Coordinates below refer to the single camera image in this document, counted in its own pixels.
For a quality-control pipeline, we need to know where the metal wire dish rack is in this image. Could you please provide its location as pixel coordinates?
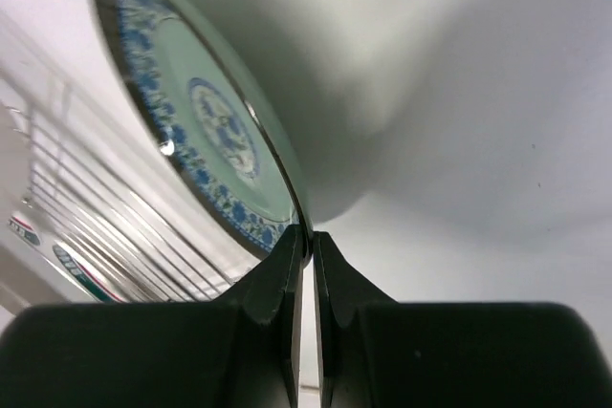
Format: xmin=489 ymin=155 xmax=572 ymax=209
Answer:
xmin=1 ymin=65 xmax=257 ymax=302

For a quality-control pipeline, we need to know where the green rimmed plate near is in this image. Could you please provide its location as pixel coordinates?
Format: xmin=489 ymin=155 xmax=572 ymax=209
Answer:
xmin=8 ymin=215 xmax=125 ymax=303

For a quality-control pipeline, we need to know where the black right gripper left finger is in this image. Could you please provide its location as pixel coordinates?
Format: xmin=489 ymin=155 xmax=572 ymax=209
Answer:
xmin=1 ymin=225 xmax=305 ymax=407

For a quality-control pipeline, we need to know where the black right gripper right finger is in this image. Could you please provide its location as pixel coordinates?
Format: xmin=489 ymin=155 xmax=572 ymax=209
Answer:
xmin=313 ymin=232 xmax=611 ymax=407

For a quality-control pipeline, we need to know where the blue floral green plate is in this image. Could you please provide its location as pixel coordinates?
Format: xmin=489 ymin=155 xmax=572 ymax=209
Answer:
xmin=86 ymin=0 xmax=393 ymax=261

